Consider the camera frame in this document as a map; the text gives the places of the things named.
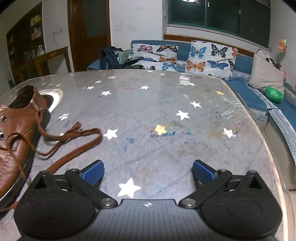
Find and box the brown shoelace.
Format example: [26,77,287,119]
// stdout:
[0,122,103,212]

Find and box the brown leather shoe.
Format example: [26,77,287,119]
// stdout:
[1,85,50,208]

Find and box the blue sofa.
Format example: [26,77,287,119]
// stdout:
[86,39,296,163]

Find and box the green ball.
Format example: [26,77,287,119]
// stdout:
[264,87,284,103]

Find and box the butterfly pillow right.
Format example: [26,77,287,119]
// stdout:
[185,40,238,80]

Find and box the butterfly pillow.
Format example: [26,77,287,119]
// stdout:
[185,40,238,80]
[129,43,179,72]

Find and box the dark blue bag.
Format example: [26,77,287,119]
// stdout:
[99,46,123,70]

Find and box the beige cushion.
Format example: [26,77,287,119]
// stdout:
[248,49,285,94]

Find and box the butterfly pillow left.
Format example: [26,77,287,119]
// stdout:
[129,43,179,72]

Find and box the dark wooden shelf cabinet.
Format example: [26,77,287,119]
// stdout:
[6,3,44,83]

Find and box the colourful flower toy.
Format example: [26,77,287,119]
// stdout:
[277,38,287,65]

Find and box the brown wooden door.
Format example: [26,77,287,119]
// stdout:
[67,0,111,72]

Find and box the green framed window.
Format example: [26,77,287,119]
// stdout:
[168,0,270,48]

